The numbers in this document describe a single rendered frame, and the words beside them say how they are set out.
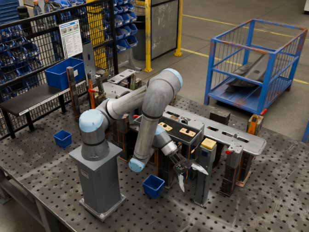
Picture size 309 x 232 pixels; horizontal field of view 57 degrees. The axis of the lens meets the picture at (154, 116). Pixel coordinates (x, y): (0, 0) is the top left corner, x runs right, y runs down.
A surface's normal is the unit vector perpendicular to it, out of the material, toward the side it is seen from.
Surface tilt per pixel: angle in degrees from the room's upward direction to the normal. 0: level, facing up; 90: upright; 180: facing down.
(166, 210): 0
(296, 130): 0
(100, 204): 90
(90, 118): 7
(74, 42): 90
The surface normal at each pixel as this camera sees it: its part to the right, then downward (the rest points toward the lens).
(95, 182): 0.11, 0.55
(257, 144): 0.00, -0.83
